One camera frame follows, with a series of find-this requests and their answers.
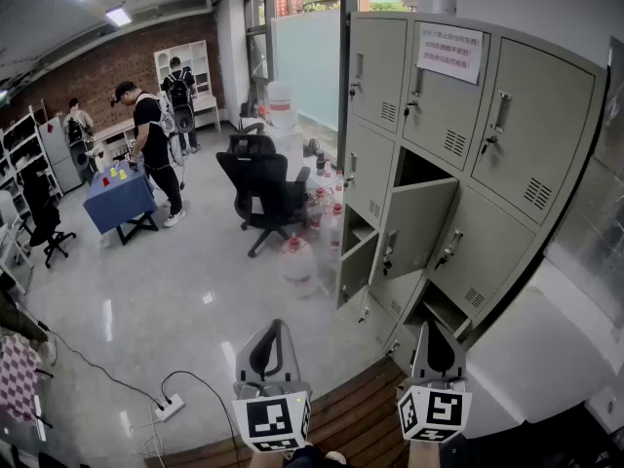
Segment white shelving unit with items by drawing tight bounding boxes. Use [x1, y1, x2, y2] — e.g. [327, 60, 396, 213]
[0, 104, 65, 209]

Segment wooden slat platform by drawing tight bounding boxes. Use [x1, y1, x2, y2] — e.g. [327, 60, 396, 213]
[158, 356, 472, 468]

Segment frosted glass panel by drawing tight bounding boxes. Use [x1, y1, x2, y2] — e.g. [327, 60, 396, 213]
[270, 9, 342, 134]

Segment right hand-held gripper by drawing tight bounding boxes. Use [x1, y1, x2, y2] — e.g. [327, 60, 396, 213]
[395, 320, 473, 443]

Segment white water dispenser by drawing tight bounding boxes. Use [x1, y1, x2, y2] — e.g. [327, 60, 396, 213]
[266, 125, 304, 184]

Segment large white housing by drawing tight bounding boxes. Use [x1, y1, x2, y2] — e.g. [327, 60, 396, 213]
[460, 258, 624, 441]

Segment pink checkered cloth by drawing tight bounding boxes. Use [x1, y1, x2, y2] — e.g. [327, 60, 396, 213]
[0, 333, 44, 424]

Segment white cable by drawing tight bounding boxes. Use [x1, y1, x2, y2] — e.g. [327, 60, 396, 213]
[129, 400, 168, 458]

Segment row of small clear bottles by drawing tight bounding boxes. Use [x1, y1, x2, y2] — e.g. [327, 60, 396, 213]
[322, 159, 345, 195]

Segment white power strip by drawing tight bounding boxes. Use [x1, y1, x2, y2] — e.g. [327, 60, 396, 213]
[154, 393, 187, 422]

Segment person's dark trousers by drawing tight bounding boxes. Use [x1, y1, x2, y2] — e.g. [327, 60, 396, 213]
[286, 445, 329, 468]

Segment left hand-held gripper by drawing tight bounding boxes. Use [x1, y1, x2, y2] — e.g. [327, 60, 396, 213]
[231, 318, 313, 453]

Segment ceiling light panel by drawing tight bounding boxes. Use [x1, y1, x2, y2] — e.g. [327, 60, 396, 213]
[104, 6, 134, 28]

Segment low white desk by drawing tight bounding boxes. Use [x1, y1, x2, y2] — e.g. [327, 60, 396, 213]
[92, 117, 138, 161]

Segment grey refrigerator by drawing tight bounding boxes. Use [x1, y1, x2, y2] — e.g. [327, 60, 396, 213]
[37, 115, 85, 194]

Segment black office chair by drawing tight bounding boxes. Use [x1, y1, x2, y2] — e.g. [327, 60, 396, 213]
[215, 134, 312, 258]
[20, 166, 78, 269]

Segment blue cloth covered table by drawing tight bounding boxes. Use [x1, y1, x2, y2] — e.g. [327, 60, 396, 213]
[82, 161, 160, 247]

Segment white shelf cabinet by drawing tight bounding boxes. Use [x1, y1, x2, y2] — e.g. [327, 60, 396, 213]
[153, 40, 223, 135]

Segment clear water dispenser barrel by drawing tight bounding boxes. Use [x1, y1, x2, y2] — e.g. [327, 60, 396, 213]
[266, 79, 298, 131]

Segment black cable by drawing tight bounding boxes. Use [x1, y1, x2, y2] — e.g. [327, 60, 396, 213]
[160, 370, 241, 468]
[28, 304, 170, 407]

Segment person's right forearm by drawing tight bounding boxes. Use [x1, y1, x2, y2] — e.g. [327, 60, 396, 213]
[407, 439, 443, 468]

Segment white paper notice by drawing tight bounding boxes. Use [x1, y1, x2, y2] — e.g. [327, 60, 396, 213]
[415, 21, 485, 86]

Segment grey metal locker cabinet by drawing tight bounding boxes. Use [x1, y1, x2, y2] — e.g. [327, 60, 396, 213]
[334, 11, 610, 360]

